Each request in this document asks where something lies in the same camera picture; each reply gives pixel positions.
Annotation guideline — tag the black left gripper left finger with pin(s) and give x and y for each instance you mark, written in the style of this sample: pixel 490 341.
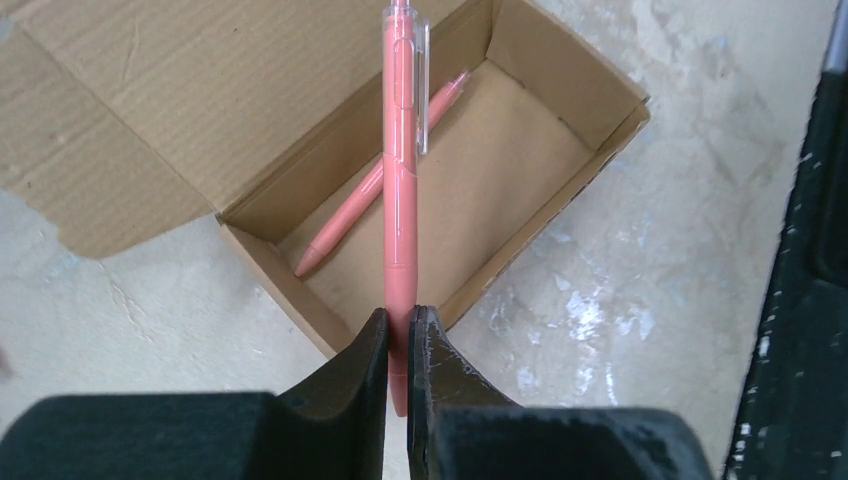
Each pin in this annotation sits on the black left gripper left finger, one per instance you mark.
pixel 331 425

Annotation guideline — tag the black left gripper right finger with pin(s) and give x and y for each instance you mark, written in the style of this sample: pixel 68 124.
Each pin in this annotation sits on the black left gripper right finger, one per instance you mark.
pixel 460 426

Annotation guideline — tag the salmon pen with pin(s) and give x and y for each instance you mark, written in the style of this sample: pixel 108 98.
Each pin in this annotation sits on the salmon pen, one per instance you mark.
pixel 370 187
pixel 405 92

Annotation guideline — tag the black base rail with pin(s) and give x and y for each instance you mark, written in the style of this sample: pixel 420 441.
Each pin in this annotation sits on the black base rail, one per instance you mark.
pixel 791 422

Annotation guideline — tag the brown cardboard box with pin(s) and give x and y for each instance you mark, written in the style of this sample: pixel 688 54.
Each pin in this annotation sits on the brown cardboard box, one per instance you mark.
pixel 122 120

